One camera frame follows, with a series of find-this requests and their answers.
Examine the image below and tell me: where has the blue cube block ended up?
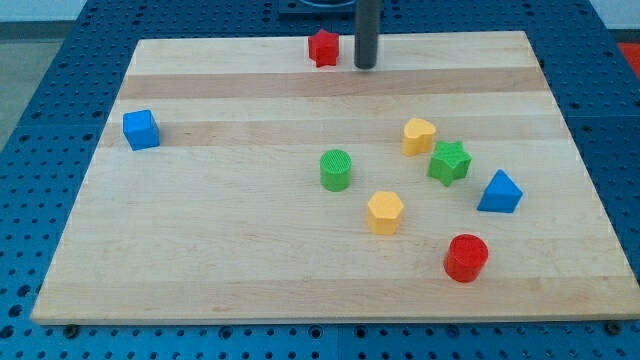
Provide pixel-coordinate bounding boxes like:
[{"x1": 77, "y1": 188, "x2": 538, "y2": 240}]
[{"x1": 122, "y1": 110, "x2": 160, "y2": 151}]

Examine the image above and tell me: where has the green star block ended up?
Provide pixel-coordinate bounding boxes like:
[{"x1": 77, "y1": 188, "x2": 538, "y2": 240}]
[{"x1": 427, "y1": 140, "x2": 472, "y2": 187}]

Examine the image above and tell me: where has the red cylinder block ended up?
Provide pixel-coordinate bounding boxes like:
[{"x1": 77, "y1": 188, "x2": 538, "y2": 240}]
[{"x1": 443, "y1": 234, "x2": 489, "y2": 283}]

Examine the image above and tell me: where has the green cylinder block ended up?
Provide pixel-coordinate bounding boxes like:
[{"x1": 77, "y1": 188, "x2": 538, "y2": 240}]
[{"x1": 320, "y1": 149, "x2": 352, "y2": 192}]

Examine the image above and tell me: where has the red star block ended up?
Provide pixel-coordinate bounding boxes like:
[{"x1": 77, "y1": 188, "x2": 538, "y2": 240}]
[{"x1": 307, "y1": 29, "x2": 340, "y2": 67}]

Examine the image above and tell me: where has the yellow heart block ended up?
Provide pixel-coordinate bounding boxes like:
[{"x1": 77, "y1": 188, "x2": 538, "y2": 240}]
[{"x1": 401, "y1": 118, "x2": 437, "y2": 156}]

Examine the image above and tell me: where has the yellow hexagon block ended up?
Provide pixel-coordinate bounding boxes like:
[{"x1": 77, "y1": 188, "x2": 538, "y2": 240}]
[{"x1": 366, "y1": 191, "x2": 404, "y2": 235}]

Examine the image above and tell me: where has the wooden board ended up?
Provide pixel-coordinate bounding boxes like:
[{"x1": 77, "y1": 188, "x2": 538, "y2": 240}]
[{"x1": 31, "y1": 31, "x2": 639, "y2": 325}]

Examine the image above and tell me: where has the blue triangle block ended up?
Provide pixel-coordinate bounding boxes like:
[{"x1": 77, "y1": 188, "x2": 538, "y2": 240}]
[{"x1": 477, "y1": 169, "x2": 523, "y2": 213}]

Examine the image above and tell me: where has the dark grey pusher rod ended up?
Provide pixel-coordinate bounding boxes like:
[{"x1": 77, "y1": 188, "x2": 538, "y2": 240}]
[{"x1": 354, "y1": 0, "x2": 382, "y2": 70}]

